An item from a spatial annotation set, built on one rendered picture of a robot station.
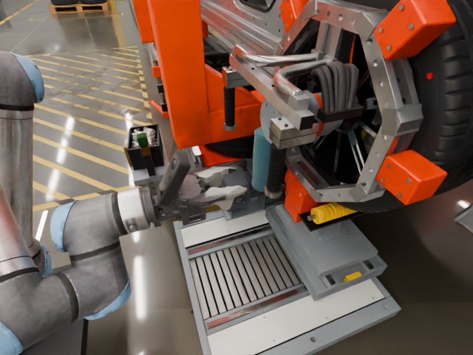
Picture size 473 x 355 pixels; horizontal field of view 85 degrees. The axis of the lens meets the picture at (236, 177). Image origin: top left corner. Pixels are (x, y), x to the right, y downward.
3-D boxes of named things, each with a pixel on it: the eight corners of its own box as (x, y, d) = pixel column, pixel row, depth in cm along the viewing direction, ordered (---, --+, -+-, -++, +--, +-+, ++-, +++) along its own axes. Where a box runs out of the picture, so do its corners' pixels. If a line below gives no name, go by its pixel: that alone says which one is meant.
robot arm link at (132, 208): (117, 182, 53) (118, 215, 47) (141, 177, 55) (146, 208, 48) (129, 210, 59) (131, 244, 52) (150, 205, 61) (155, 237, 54)
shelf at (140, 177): (172, 177, 120) (172, 172, 118) (134, 186, 116) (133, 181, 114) (160, 132, 150) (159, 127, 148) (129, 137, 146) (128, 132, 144)
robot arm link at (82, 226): (72, 250, 54) (60, 204, 54) (134, 234, 58) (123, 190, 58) (53, 262, 45) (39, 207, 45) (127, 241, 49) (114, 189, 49)
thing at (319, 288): (380, 275, 120) (388, 264, 113) (314, 302, 110) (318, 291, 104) (319, 201, 155) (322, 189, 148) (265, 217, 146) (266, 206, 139)
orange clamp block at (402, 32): (414, 57, 52) (459, 20, 44) (383, 61, 50) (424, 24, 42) (400, 29, 54) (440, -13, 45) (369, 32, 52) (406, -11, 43)
